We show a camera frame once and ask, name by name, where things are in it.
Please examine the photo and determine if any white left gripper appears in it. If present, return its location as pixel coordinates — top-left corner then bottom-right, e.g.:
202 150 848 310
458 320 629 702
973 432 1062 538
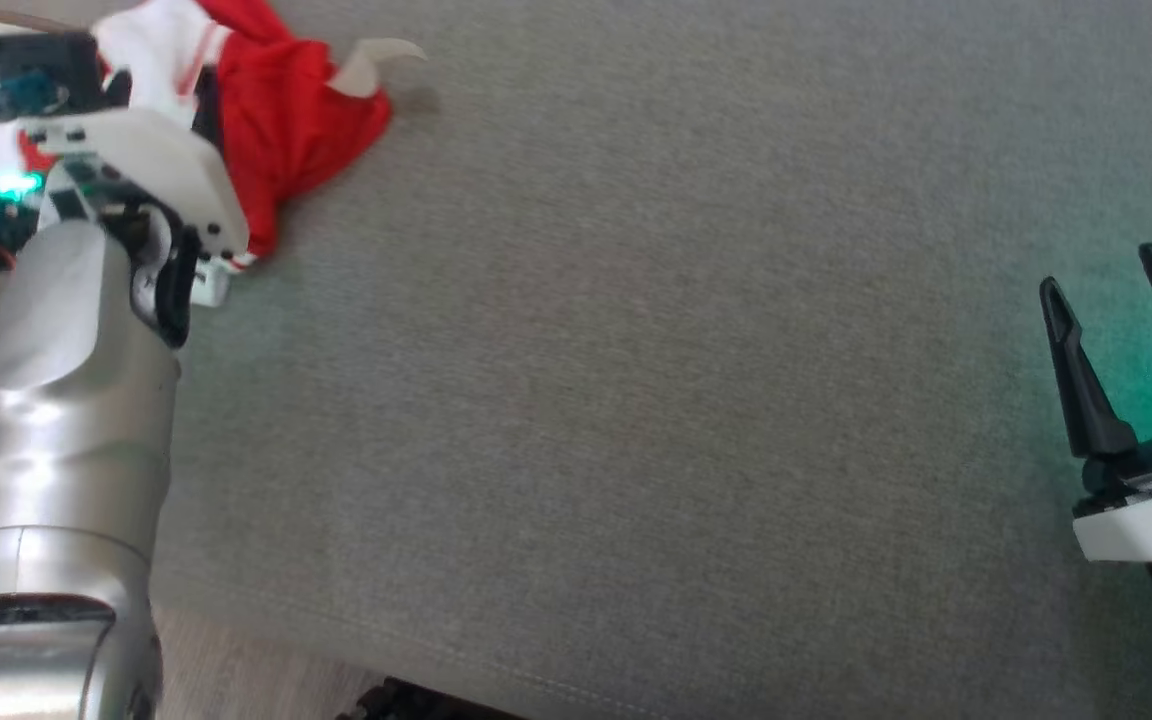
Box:
0 65 252 351

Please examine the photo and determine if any red jersey with white sleeves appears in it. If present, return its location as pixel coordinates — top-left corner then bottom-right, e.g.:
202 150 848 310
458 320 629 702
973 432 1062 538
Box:
16 0 429 308

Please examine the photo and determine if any left black cable blue plug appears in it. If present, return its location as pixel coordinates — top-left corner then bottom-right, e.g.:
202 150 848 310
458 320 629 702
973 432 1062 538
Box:
0 78 69 191

